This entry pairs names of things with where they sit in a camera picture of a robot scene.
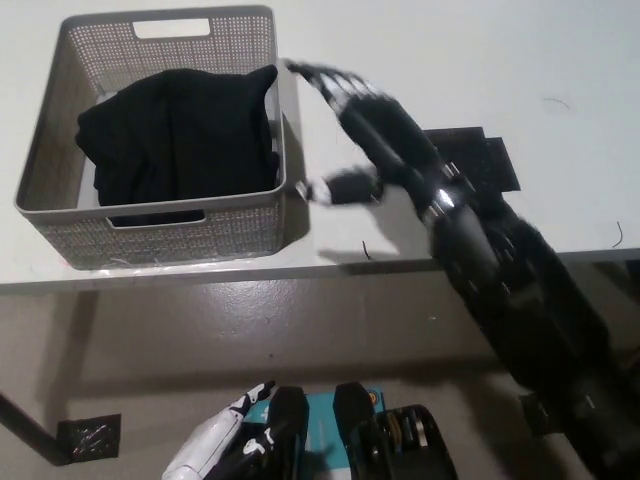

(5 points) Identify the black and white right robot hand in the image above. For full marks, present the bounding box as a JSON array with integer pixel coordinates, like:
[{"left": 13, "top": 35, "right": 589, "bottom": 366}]
[{"left": 283, "top": 58, "right": 469, "bottom": 224}]

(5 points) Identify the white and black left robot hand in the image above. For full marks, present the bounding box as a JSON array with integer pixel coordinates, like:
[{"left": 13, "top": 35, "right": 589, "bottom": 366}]
[{"left": 160, "top": 380, "right": 277, "bottom": 480}]

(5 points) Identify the black t-shirt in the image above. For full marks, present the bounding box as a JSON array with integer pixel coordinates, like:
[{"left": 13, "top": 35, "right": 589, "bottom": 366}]
[{"left": 75, "top": 63, "right": 281, "bottom": 229}]

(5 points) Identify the black ribbed robot body block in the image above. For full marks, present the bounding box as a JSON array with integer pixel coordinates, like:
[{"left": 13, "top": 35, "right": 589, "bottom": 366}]
[
  {"left": 219, "top": 385, "right": 310, "bottom": 480},
  {"left": 332, "top": 382, "right": 457, "bottom": 480}
]

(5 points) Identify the black tape patch on table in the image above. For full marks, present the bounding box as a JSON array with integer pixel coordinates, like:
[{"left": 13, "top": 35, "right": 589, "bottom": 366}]
[{"left": 422, "top": 126, "right": 521, "bottom": 194}]

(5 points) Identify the black floor tape patch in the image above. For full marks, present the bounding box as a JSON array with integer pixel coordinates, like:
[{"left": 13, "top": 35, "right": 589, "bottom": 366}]
[
  {"left": 56, "top": 413, "right": 122, "bottom": 459},
  {"left": 518, "top": 392, "right": 554, "bottom": 437}
]

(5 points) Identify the black metal table leg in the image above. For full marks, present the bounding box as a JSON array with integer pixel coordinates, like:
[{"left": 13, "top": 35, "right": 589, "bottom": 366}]
[{"left": 0, "top": 392, "right": 69, "bottom": 465}]

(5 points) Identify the clear tape strip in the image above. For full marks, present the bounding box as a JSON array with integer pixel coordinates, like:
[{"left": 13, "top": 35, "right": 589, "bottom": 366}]
[{"left": 99, "top": 255, "right": 224, "bottom": 274}]

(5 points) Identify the grey perforated plastic basket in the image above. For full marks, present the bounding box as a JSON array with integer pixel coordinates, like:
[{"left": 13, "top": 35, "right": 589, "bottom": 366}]
[{"left": 13, "top": 4, "right": 288, "bottom": 272}]

